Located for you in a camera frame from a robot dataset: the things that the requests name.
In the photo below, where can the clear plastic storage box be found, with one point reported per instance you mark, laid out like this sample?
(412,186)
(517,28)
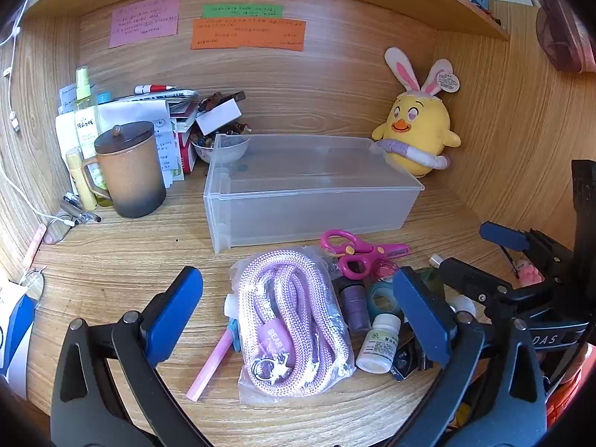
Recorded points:
(302,205)

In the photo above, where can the pink translucent small case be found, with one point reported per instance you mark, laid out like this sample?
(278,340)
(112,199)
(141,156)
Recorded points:
(386,271)

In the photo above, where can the black small packet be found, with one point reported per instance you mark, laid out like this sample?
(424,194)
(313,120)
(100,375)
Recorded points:
(405,365)

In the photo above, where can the purple small bottle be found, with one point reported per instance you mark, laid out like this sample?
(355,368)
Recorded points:
(354,302)

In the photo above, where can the pale yellow tube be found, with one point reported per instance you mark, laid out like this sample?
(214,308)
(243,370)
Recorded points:
(77,177)

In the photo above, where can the blue and white packet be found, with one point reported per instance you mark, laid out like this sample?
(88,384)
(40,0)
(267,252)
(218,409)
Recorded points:
(18,335)

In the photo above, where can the eyeglasses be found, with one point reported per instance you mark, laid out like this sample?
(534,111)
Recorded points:
(34,247)

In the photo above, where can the stack of booklets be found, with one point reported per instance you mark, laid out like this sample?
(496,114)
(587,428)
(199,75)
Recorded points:
(184,116)

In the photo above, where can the pink scissors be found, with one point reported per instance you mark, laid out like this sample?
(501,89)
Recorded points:
(354,263)

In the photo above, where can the white paper sheets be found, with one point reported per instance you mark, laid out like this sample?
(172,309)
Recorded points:
(158,121)

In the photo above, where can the blue plastic clip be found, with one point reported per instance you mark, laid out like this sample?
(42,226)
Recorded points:
(233,335)

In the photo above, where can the small white box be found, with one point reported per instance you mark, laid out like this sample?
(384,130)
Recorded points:
(219,118)

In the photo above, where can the white pill bottle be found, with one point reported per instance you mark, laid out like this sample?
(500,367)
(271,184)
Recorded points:
(377,344)

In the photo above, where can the teal tape roll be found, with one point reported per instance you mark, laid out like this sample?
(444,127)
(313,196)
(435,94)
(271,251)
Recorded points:
(377,302)

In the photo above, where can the pink paper note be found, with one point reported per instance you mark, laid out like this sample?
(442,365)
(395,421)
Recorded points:
(144,21)

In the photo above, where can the red and white marker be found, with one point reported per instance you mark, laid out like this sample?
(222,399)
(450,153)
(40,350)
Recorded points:
(153,88)

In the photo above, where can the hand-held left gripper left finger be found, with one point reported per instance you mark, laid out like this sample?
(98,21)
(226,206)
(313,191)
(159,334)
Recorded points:
(172,316)

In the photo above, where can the black pen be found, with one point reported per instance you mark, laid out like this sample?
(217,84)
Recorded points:
(88,217)

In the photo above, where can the pink plastic stick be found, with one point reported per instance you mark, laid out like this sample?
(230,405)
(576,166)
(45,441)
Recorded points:
(209,368)

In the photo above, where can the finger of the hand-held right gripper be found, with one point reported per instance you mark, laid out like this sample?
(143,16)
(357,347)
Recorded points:
(505,237)
(470,277)

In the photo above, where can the dark brown hair clip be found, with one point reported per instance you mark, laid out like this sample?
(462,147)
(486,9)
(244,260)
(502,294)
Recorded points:
(219,98)

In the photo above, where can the small ceramic bowl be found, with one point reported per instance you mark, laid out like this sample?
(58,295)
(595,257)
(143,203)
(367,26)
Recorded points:
(205,151)

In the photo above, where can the brown lidded ceramic mug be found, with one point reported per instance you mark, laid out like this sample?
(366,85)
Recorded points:
(135,177)

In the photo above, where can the green paper note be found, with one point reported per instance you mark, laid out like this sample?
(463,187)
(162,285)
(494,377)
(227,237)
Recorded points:
(242,11)

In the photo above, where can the yellow chick plush toy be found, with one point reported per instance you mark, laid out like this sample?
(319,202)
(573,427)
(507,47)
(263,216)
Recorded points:
(419,121)

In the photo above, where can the yellow-green spray bottle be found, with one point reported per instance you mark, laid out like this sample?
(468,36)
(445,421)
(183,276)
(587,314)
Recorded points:
(86,116)

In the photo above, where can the orange paper note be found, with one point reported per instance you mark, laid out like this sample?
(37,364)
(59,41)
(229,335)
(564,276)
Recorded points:
(247,35)

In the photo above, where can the dark red bag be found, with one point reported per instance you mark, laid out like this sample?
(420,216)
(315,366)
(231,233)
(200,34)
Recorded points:
(563,32)

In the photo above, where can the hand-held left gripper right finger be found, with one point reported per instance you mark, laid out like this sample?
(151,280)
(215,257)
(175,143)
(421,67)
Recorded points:
(423,316)

